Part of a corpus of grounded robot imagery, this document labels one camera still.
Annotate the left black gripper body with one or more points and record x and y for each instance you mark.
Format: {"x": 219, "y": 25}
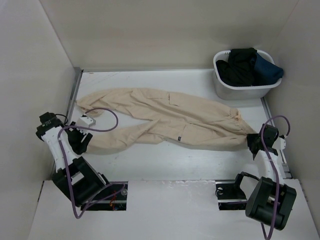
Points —
{"x": 77, "y": 139}

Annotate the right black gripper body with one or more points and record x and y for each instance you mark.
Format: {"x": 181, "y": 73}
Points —
{"x": 252, "y": 138}

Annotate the beige trousers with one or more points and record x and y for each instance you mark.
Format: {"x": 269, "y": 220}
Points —
{"x": 176, "y": 116}

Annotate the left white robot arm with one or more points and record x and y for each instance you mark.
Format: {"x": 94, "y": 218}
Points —
{"x": 67, "y": 145}

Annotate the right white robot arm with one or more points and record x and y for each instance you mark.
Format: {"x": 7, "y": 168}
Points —
{"x": 271, "y": 201}

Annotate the white plastic basket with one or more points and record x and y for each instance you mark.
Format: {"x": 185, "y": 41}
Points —
{"x": 227, "y": 92}

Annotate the navy blue garment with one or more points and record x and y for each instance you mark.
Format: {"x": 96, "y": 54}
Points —
{"x": 264, "y": 72}

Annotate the black garment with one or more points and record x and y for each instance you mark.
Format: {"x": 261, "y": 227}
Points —
{"x": 237, "y": 71}

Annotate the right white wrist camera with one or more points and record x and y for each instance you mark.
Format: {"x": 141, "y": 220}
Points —
{"x": 280, "y": 143}

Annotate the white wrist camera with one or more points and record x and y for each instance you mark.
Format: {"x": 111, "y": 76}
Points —
{"x": 280, "y": 143}
{"x": 85, "y": 121}

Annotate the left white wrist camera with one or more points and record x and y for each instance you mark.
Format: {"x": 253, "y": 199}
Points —
{"x": 85, "y": 121}

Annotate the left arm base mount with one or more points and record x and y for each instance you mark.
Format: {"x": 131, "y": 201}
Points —
{"x": 113, "y": 198}

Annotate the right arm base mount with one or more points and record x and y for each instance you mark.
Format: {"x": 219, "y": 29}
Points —
{"x": 229, "y": 196}

